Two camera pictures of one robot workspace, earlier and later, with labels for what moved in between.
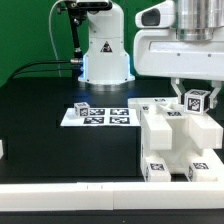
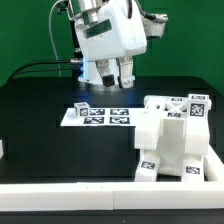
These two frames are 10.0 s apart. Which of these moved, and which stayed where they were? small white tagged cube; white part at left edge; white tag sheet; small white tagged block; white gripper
Moved: white gripper; small white tagged cube
Stayed: white part at left edge; white tag sheet; small white tagged block
